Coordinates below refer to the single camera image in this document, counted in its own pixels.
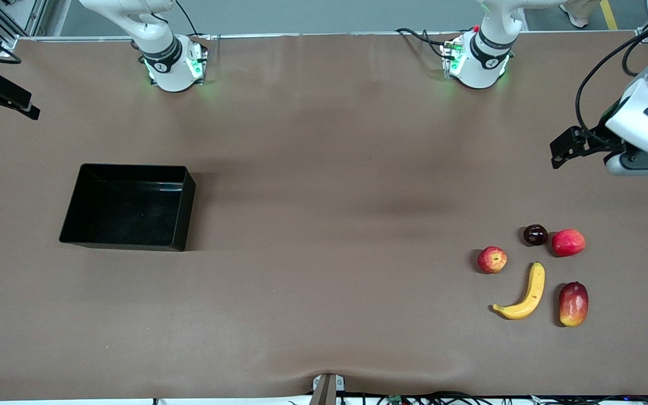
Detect black right base cable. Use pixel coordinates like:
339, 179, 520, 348
175, 0, 200, 37

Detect dark purple plum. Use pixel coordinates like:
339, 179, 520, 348
523, 224, 548, 247

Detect black left base cable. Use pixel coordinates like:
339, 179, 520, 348
396, 27, 454, 60

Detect red and yellow apple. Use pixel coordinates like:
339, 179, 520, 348
477, 246, 508, 275

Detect red and yellow mango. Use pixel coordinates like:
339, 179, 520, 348
559, 281, 590, 327

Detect red peach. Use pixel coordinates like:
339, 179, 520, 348
552, 228, 586, 258

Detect white shoe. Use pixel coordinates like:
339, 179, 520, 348
559, 0, 590, 29

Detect grey table clamp bracket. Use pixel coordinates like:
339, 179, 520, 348
310, 373, 347, 405

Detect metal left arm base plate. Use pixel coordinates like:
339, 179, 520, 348
441, 39, 462, 79

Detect yellow banana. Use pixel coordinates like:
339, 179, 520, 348
492, 262, 546, 321

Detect black base cable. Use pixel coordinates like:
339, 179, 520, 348
175, 0, 200, 37
396, 27, 454, 60

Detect silver table edge rail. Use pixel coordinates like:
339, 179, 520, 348
15, 31, 640, 42

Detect black plastic box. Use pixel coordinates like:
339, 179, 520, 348
58, 163, 196, 252

